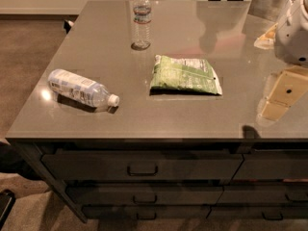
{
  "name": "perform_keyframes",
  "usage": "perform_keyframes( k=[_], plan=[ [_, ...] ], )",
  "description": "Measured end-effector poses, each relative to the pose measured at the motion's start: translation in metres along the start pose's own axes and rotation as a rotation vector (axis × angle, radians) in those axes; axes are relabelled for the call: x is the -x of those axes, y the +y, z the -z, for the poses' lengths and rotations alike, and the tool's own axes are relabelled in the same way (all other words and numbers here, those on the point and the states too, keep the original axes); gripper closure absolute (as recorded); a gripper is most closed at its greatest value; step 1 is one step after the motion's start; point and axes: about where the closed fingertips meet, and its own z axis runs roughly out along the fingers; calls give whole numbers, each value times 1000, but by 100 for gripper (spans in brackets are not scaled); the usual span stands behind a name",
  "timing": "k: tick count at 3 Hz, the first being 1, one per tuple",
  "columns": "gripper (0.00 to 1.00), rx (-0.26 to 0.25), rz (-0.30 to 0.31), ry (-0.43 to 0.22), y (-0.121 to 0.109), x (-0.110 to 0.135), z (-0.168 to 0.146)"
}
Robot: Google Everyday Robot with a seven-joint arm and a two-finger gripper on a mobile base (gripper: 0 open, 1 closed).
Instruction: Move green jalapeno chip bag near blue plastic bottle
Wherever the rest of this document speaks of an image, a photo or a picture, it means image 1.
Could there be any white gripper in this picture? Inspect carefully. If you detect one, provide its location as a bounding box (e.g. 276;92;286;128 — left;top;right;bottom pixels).
254;0;308;121

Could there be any green jalapeno chip bag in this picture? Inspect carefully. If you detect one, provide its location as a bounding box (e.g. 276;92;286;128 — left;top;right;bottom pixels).
150;55;222;95

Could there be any clear upright water bottle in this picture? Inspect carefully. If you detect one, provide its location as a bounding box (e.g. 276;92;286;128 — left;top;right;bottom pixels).
132;0;152;51

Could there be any blue labelled plastic bottle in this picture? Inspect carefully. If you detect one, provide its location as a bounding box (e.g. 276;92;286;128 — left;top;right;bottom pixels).
48;69;119;108

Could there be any top right drawer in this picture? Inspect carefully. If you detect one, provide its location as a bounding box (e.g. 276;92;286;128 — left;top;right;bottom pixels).
234;153;308;180

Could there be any drawer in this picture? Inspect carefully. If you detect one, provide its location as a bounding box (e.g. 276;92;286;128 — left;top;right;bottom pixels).
234;153;308;180
218;185;308;204
41;151;243;181
82;205;211;220
66;185;222;205
208;206;308;220

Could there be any grey drawer cabinet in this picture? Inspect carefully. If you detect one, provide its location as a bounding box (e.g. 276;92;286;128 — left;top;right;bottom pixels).
7;1;308;220

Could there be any middle right drawer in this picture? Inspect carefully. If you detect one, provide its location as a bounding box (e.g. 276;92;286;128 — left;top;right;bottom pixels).
218;185;308;204

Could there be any bottom right drawer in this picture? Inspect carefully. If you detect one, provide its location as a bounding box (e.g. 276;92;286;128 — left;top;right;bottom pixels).
208;206;308;220

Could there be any bottom left drawer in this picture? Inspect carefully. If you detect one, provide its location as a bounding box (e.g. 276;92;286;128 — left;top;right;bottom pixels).
82;205;211;220

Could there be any small black white object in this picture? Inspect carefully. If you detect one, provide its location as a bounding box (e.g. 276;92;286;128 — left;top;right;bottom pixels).
64;20;74;34

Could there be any middle left drawer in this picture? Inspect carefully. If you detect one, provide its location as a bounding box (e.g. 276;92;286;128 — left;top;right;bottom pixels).
66;185;222;205

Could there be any top left drawer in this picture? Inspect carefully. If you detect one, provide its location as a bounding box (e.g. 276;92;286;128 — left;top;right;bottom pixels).
41;151;243;181

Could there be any black object on floor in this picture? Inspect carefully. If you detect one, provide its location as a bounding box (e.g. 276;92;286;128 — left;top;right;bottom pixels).
0;190;15;228

